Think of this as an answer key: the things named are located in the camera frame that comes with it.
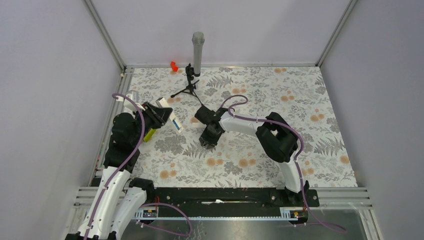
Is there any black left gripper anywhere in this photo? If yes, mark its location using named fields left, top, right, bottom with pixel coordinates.
left=130, top=101, right=172, bottom=146

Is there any black microphone stand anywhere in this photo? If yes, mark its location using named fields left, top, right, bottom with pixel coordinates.
left=170, top=63, right=204, bottom=106

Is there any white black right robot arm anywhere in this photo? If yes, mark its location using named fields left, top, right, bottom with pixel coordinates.
left=194, top=106, right=307, bottom=206

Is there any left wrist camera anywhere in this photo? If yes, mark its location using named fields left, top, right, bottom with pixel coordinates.
left=112, top=90, right=146, bottom=112

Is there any orange plastic clip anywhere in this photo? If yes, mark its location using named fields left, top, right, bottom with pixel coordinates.
left=170, top=61, right=179, bottom=72

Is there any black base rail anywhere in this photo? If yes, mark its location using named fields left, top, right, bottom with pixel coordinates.
left=140, top=187, right=320, bottom=217

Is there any yellow green block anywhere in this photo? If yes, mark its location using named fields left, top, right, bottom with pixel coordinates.
left=143, top=129, right=156, bottom=143

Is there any grey microphone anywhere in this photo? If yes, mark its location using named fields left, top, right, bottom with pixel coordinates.
left=192, top=31, right=205, bottom=77

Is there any slotted grey cable duct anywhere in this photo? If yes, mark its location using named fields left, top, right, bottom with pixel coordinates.
left=132, top=207, right=309, bottom=224

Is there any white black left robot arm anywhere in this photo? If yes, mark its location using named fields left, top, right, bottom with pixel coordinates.
left=65, top=102, right=173, bottom=240

